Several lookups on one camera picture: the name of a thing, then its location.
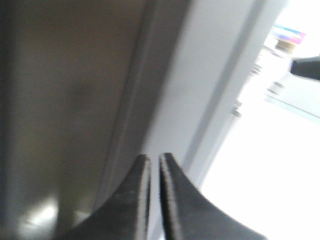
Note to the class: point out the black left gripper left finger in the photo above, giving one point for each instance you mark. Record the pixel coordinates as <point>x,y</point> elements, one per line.
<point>125,214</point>

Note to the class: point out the white fridge door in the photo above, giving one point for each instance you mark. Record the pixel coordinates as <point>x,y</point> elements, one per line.
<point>86,86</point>

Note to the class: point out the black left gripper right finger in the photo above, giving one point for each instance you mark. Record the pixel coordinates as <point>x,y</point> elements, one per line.
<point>188,215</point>

